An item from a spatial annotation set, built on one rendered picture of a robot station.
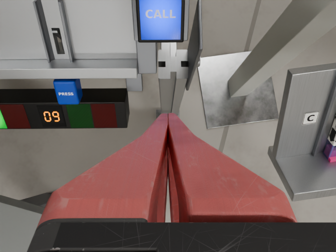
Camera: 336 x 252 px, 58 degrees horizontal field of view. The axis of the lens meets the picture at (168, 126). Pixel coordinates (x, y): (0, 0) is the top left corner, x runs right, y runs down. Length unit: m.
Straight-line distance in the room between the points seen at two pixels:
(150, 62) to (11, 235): 0.31
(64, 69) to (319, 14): 0.37
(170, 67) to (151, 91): 0.65
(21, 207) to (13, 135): 0.69
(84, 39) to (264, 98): 0.85
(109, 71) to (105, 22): 0.05
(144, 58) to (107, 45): 0.04
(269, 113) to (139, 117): 0.44
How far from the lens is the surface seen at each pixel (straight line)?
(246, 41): 1.15
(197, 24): 0.31
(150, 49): 0.31
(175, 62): 0.41
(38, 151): 1.12
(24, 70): 0.34
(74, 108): 0.39
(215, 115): 1.05
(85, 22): 0.33
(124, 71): 0.31
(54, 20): 0.33
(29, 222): 0.48
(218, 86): 1.07
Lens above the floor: 1.03
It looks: 84 degrees down
